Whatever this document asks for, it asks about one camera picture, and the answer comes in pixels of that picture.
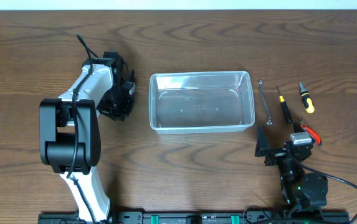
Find slim black yellow screwdriver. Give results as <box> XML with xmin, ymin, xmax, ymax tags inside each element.
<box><xmin>275</xmin><ymin>83</ymin><xmax>293</xmax><ymax>124</ymax></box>

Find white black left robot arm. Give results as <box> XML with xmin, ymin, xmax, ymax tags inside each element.
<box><xmin>38</xmin><ymin>51</ymin><xmax>135</xmax><ymax>223</ymax></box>

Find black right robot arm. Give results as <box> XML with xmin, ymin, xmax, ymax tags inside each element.
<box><xmin>255</xmin><ymin>123</ymin><xmax>328</xmax><ymax>217</ymax></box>

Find clear plastic container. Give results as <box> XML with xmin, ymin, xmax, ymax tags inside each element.
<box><xmin>149</xmin><ymin>71</ymin><xmax>255</xmax><ymax>134</ymax></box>

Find stubby yellow black screwdriver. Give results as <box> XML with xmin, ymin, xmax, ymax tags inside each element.
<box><xmin>298</xmin><ymin>81</ymin><xmax>315</xmax><ymax>114</ymax></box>

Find red handled pliers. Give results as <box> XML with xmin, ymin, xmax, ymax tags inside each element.
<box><xmin>298</xmin><ymin>117</ymin><xmax>322</xmax><ymax>146</ymax></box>

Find silver double ring wrench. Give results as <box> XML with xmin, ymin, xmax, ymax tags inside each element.
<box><xmin>259</xmin><ymin>80</ymin><xmax>273</xmax><ymax>126</ymax></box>

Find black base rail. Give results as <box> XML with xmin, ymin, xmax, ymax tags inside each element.
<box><xmin>37</xmin><ymin>210</ymin><xmax>351</xmax><ymax>224</ymax></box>

